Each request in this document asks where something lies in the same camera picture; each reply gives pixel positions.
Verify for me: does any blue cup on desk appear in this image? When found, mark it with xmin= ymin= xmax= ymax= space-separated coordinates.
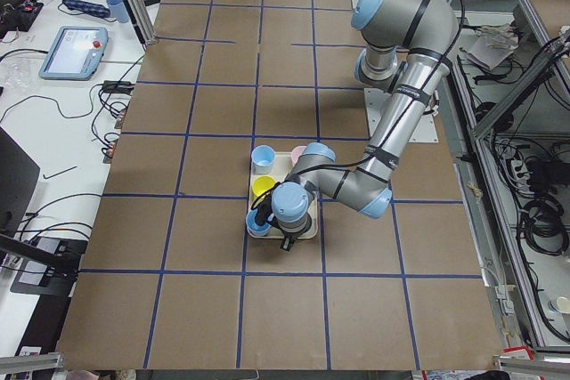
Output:
xmin=106 ymin=0 xmax=129 ymax=23

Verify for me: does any black monitor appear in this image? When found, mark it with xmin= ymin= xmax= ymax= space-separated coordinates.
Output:
xmin=0 ymin=129 xmax=40 ymax=237

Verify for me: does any light blue cup back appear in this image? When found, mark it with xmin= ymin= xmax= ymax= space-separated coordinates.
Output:
xmin=250 ymin=145 xmax=276 ymax=175

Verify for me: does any yellow cup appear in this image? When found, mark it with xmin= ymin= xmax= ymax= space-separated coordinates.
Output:
xmin=251 ymin=175 xmax=276 ymax=201

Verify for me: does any pink cup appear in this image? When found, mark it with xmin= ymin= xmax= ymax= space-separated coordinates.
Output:
xmin=290 ymin=145 xmax=306 ymax=166

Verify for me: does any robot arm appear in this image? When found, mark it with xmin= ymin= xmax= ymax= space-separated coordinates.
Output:
xmin=256 ymin=0 xmax=465 ymax=251

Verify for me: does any light blue cup front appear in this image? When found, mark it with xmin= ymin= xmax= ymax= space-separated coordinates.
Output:
xmin=245 ymin=209 xmax=271 ymax=238

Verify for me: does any beige plastic tray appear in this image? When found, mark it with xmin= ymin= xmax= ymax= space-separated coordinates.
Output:
xmin=247 ymin=151 xmax=320 ymax=241

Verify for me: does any near teach pendant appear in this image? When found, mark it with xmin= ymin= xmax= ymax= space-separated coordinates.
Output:
xmin=38 ymin=26 xmax=109 ymax=81

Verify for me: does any blue power strip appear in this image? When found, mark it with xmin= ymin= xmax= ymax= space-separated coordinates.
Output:
xmin=62 ymin=0 xmax=110 ymax=19

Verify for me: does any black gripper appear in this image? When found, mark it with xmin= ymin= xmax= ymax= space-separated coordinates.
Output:
xmin=277 ymin=214 xmax=314 ymax=252

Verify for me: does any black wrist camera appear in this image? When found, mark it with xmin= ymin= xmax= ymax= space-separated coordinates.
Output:
xmin=251 ymin=190 xmax=278 ymax=228

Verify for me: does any light blue cup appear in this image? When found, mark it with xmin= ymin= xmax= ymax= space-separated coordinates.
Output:
xmin=250 ymin=145 xmax=276 ymax=175
xmin=245 ymin=209 xmax=271 ymax=238

